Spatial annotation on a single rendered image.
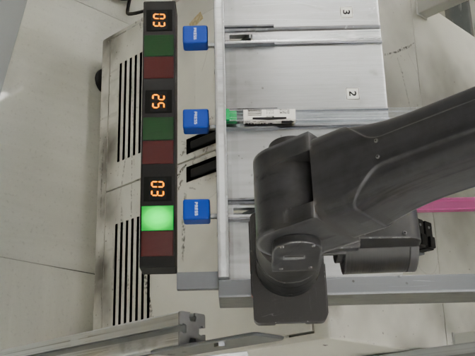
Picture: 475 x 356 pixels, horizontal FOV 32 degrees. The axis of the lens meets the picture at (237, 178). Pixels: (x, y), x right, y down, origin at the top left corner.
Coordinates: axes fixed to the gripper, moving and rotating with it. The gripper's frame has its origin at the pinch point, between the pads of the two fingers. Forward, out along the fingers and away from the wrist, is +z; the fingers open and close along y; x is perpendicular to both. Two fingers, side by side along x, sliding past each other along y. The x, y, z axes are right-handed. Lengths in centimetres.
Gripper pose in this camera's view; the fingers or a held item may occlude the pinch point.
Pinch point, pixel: (285, 287)
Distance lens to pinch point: 84.4
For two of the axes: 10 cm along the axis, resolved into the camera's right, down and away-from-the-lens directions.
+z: 0.3, 3.4, 9.4
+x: -10.0, 0.4, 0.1
